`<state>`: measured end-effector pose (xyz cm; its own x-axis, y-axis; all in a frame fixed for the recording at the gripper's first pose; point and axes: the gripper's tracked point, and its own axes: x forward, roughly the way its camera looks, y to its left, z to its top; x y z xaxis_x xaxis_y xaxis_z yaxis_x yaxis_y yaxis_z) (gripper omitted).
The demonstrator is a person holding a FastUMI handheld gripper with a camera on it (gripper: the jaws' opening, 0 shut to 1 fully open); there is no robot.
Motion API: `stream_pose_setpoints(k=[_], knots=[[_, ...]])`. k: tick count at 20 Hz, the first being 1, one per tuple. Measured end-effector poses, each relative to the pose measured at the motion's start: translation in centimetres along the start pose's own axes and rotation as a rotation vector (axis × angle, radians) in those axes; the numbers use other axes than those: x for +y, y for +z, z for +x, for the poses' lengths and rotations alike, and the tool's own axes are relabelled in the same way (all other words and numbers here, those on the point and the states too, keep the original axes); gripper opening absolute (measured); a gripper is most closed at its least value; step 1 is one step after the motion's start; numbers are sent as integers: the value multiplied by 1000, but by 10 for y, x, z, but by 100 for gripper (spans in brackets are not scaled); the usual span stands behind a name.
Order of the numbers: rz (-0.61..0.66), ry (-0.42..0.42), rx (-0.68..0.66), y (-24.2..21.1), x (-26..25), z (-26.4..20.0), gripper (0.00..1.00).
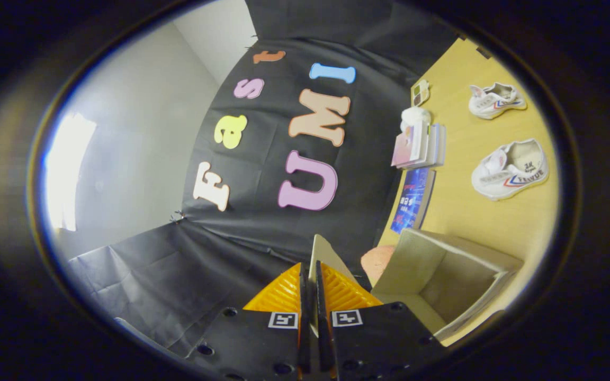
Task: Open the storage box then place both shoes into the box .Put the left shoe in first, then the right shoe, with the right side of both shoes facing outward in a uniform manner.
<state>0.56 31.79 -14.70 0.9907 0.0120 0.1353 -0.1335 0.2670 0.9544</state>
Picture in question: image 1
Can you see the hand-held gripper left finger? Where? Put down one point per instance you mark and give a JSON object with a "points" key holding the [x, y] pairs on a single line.
{"points": [[303, 344]]}

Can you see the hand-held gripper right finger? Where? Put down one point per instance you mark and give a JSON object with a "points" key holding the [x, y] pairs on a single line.
{"points": [[323, 344]]}

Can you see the beige storage box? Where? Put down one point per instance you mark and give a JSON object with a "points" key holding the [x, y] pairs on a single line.
{"points": [[442, 275]]}

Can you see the white canvas shoe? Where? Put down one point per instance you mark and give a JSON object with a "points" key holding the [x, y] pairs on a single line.
{"points": [[510, 169], [497, 99]]}

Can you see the orange sponge lump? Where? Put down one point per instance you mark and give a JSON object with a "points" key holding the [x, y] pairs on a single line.
{"points": [[376, 262]]}

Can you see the blue book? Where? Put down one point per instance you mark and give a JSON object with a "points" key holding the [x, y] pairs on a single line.
{"points": [[412, 201]]}

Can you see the black backdrop cloth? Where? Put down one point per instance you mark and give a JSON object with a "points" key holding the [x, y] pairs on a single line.
{"points": [[252, 174]]}

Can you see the pink cover book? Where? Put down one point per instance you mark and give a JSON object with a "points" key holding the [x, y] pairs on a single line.
{"points": [[403, 148]]}

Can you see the white book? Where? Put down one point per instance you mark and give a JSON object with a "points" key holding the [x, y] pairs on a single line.
{"points": [[424, 145], [440, 145]]}

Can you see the white knitted ball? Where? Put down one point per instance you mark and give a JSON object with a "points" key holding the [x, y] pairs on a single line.
{"points": [[415, 116]]}

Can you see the small divided sample tray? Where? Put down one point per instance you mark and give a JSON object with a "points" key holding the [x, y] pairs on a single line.
{"points": [[420, 92]]}

